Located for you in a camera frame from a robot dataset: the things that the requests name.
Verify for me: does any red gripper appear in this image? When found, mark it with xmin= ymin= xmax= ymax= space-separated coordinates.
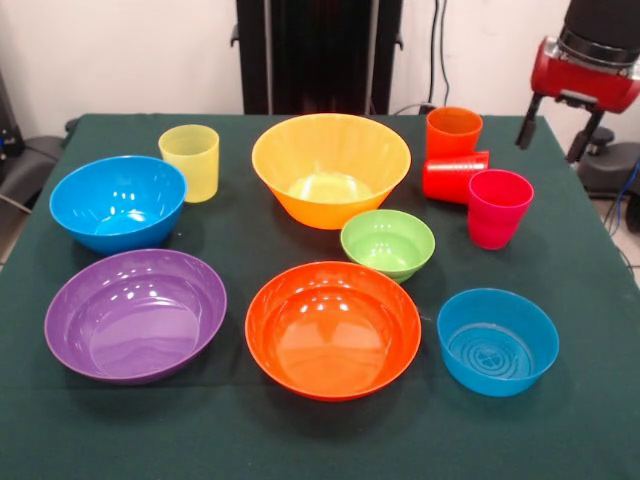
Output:
xmin=515 ymin=37 xmax=640 ymax=164

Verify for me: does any red cup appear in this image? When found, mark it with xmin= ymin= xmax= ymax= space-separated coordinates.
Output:
xmin=422 ymin=150 xmax=491 ymax=205

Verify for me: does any light orange bowl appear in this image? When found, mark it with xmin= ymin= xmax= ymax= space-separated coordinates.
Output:
xmin=251 ymin=113 xmax=413 ymax=231

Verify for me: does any grey machine base with knob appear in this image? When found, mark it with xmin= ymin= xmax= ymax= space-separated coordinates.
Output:
xmin=579 ymin=126 xmax=640 ymax=201

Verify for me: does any orange cup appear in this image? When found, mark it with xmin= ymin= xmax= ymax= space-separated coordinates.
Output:
xmin=425 ymin=106 xmax=484 ymax=161

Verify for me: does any pink cup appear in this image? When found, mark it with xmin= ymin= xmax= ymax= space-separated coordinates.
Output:
xmin=467 ymin=168 xmax=535 ymax=251

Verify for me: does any green bowl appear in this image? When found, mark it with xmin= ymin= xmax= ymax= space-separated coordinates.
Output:
xmin=340 ymin=209 xmax=436 ymax=284

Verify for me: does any small blue ringed bowl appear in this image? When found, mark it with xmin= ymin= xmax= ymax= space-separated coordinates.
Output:
xmin=436 ymin=287 xmax=560 ymax=398

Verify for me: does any wide orange-red bowl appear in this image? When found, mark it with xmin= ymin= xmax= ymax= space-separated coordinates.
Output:
xmin=244 ymin=260 xmax=423 ymax=402

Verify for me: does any yellow cup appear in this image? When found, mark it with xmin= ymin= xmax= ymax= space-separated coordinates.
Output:
xmin=158 ymin=124 xmax=221 ymax=204

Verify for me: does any dark green tablecloth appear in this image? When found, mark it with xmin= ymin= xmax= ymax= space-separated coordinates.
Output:
xmin=0 ymin=112 xmax=640 ymax=480

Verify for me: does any deep blue bowl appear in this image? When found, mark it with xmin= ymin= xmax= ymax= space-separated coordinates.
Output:
xmin=48 ymin=155 xmax=188 ymax=257

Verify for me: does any purple bowl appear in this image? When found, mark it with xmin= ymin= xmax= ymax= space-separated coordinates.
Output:
xmin=43 ymin=248 xmax=228 ymax=386

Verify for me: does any grey floor equipment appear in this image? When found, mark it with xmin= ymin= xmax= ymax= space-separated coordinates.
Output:
xmin=0 ymin=69 xmax=66 ymax=209

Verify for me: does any black wall cable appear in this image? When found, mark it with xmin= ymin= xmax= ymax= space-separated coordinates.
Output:
xmin=430 ymin=0 xmax=451 ymax=109
xmin=428 ymin=0 xmax=439 ymax=104

